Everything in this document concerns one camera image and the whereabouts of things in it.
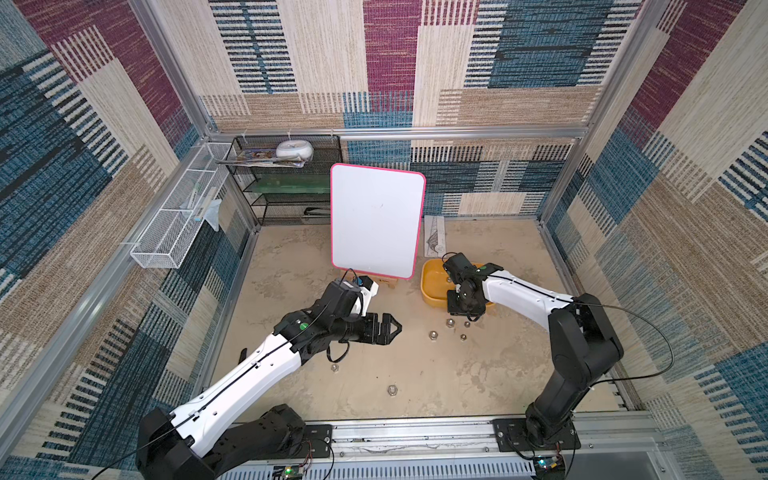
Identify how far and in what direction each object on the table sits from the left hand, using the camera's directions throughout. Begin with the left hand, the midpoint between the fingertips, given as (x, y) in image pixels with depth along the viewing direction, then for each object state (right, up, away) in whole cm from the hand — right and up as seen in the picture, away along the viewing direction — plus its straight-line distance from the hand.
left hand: (388, 325), depth 73 cm
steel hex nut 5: (+1, -19, +8) cm, 21 cm away
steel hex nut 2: (+24, -5, +20) cm, 32 cm away
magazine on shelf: (-37, +46, +18) cm, 62 cm away
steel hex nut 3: (+14, -7, +18) cm, 24 cm away
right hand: (+21, +1, +19) cm, 28 cm away
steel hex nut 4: (+23, -8, +17) cm, 30 cm away
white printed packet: (+18, +23, +42) cm, 51 cm away
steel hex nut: (+19, -4, +20) cm, 28 cm away
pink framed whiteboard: (-3, +27, +16) cm, 32 cm away
